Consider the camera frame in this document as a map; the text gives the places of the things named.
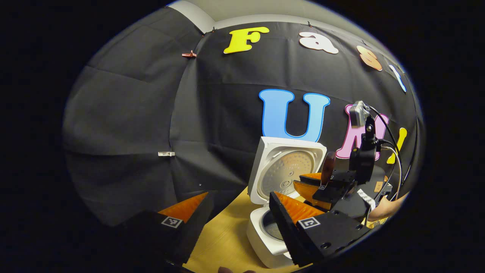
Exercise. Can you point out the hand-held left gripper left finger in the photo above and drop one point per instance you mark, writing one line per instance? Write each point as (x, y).
(195, 231)

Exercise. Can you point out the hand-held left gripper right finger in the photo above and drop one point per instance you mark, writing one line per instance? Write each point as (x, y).
(290, 235)

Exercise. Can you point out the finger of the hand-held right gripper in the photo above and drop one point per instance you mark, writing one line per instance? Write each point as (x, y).
(343, 177)
(326, 195)

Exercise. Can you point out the brown wooden spoon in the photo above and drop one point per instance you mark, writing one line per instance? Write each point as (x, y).
(328, 167)

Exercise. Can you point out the white rice cooker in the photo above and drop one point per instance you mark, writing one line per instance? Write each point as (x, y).
(280, 174)

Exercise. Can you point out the white cloth clip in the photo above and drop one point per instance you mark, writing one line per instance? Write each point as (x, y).
(166, 154)

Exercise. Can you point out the black backdrop cloth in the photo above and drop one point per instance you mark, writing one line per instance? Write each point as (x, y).
(151, 113)

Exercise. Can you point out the pink cloth clip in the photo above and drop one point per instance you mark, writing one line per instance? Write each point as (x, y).
(189, 55)

